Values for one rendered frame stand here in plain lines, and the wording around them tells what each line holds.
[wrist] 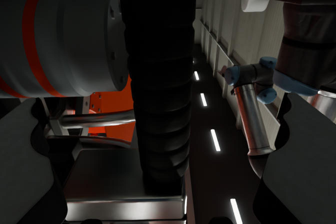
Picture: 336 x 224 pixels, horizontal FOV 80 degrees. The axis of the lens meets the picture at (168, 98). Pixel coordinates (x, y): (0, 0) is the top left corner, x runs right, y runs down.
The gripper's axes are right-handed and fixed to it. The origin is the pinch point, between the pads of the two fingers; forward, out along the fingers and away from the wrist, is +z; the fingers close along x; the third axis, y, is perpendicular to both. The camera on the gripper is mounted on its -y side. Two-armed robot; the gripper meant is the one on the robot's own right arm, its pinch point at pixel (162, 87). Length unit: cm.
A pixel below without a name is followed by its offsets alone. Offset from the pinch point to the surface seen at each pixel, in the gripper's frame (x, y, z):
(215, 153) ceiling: 175, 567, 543
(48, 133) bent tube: -19.1, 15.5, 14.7
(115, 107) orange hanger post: -21, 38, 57
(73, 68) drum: -10.3, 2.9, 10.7
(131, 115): -6.6, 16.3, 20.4
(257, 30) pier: 301, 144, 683
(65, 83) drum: -11.6, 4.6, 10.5
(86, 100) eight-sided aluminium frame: -20.5, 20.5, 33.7
